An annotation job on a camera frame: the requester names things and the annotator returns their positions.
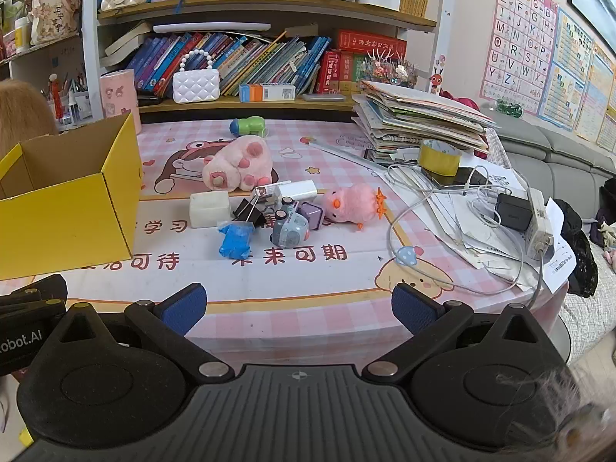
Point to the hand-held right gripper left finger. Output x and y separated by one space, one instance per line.
185 309

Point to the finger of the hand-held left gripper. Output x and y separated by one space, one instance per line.
38 293

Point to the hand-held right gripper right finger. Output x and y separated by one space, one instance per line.
414 309

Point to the yellow cardboard box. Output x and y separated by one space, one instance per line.
62 221

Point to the blue clay packet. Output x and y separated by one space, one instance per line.
235 243

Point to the black binder clip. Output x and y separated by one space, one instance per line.
243 211
261 219

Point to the pink chick plush toy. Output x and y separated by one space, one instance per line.
349 204

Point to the grey toy car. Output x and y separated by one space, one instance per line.
288 231

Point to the purple cube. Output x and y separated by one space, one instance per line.
312 214

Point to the pink pig plush toy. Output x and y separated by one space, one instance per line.
236 163

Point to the white charger plug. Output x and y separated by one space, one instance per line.
298 191

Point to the green and blue toy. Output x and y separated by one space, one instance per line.
252 126

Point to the loose white papers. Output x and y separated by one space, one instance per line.
462 243

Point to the cream rectangular block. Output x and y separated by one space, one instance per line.
209 209

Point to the pink checked tablecloth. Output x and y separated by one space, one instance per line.
313 274

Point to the black charger plug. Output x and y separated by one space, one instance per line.
512 211

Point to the small white printed box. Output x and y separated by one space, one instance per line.
263 193

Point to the black smartphone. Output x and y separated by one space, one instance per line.
464 176

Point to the yellow tape roll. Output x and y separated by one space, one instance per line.
435 161

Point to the white power adapter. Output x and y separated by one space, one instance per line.
536 221

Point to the black cloth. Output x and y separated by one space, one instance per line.
580 250

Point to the cup of brushes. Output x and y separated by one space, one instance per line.
72 103

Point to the stack of books and papers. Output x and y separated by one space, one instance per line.
423 115

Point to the grey sofa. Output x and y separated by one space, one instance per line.
553 154

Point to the pink cylindrical cup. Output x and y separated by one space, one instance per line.
120 96

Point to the white quilted handbag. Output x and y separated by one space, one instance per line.
196 86

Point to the orange blue white carton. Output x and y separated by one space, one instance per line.
269 92

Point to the colourful crown ornament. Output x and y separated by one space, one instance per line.
385 72

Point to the white and yellow bottle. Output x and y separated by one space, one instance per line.
22 36

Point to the row of leaning books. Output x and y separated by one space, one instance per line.
250 57

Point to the red dictionaries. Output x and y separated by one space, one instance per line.
370 41

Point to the rabbit figurine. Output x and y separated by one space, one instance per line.
53 14

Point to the white paper roll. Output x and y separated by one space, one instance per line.
211 28

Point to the wooden bookshelf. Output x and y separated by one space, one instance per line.
240 1

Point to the deer wall sticker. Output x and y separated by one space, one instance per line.
436 77

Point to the yellow wall chart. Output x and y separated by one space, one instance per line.
599 101

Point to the blue bordered wall chart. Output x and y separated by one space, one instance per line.
565 72

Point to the pink alphabet wall poster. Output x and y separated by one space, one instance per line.
519 43

